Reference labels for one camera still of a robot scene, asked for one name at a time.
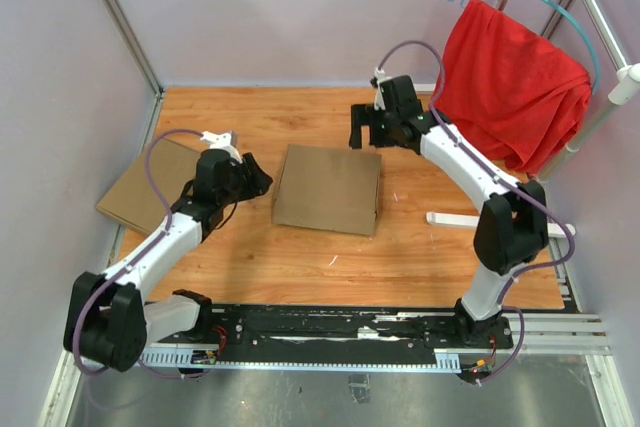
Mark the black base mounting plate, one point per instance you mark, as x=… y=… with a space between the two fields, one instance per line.
x=343 y=335

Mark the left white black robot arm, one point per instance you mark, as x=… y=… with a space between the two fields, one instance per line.
x=110 y=319

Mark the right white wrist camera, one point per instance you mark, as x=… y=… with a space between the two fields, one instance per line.
x=378 y=79

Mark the white clothes rack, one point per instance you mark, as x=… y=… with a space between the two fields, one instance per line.
x=625 y=88

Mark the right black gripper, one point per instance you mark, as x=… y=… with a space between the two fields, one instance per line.
x=365 y=115

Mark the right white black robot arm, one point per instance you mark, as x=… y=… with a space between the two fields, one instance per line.
x=511 y=229

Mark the folded brown cardboard box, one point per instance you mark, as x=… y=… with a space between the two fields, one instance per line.
x=132 y=202

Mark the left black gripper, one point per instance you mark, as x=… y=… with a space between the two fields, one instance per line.
x=258 y=178

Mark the red cloth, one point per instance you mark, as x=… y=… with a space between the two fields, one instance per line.
x=512 y=94

